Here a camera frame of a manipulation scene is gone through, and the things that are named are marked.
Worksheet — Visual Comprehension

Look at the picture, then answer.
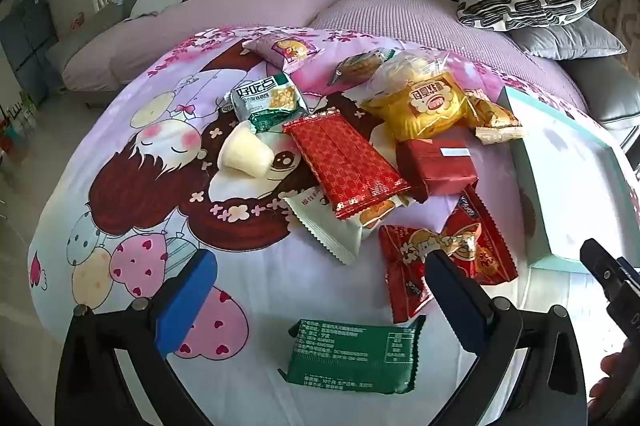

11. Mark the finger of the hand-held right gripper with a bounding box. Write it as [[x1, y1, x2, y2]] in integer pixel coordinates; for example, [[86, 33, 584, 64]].
[[580, 238, 623, 308], [616, 256, 640, 302]]

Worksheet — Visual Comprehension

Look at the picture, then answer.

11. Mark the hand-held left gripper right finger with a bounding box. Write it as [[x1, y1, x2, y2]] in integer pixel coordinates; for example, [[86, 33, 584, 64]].
[[424, 249, 590, 426]]

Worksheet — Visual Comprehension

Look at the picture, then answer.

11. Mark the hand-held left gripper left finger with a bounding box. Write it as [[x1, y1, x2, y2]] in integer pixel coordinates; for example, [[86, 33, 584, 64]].
[[54, 248, 219, 426]]

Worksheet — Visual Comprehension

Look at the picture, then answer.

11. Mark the red snack packet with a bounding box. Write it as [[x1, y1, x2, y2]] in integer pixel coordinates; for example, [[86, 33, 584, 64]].
[[378, 188, 519, 324]]

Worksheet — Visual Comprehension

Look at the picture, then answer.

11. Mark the teal-edged box tray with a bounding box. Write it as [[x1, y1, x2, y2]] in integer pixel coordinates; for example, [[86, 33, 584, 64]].
[[497, 86, 640, 276]]

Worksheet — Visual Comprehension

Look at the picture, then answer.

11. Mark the green block packet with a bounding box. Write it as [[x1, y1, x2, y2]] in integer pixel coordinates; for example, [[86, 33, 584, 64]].
[[280, 315, 427, 393]]

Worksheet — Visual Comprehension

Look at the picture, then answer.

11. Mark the dark red block packet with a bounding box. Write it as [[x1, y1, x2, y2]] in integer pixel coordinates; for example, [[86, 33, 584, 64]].
[[396, 137, 479, 203]]

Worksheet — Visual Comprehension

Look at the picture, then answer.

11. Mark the white snack packet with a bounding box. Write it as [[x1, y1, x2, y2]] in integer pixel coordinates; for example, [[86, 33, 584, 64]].
[[282, 190, 411, 266]]

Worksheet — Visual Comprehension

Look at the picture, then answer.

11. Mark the white jelly cup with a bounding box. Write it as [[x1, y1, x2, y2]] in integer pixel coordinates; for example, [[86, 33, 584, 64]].
[[218, 120, 276, 179]]

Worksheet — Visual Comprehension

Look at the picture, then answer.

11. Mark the red patterned wafer packet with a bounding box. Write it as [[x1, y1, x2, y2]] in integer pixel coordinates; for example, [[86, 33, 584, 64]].
[[281, 107, 412, 221]]

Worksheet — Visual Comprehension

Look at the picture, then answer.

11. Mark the yellow bread packet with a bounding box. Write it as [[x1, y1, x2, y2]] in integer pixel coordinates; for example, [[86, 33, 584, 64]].
[[360, 73, 481, 142]]

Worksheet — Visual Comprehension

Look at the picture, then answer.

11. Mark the orange and beige snack packet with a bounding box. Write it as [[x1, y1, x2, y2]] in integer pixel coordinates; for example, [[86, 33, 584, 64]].
[[465, 88, 526, 144]]

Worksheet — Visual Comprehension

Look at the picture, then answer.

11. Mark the green and white cracker packet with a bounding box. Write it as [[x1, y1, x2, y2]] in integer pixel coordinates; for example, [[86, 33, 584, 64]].
[[222, 73, 311, 134]]

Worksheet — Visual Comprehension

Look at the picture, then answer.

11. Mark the person's right hand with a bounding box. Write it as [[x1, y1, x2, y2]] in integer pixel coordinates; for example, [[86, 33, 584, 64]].
[[589, 350, 632, 424]]

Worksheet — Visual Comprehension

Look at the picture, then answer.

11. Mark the printed cartoon blanket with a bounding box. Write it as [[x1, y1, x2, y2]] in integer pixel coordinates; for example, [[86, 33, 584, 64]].
[[27, 25, 640, 426]]

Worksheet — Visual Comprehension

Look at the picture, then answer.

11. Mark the green-edged cookie packet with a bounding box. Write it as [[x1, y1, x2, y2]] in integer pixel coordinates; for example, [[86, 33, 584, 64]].
[[327, 48, 396, 88]]

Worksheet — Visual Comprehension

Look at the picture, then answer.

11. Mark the pink snack packet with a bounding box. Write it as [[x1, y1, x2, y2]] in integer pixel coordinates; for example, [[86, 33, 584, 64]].
[[242, 32, 325, 74]]

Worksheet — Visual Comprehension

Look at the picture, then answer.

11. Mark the pink sofa cover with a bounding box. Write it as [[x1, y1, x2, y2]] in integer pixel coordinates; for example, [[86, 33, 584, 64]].
[[62, 0, 588, 117]]

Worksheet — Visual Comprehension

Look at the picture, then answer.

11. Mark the blue storage cabinet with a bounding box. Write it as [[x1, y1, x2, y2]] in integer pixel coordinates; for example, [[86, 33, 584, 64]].
[[0, 0, 56, 94]]

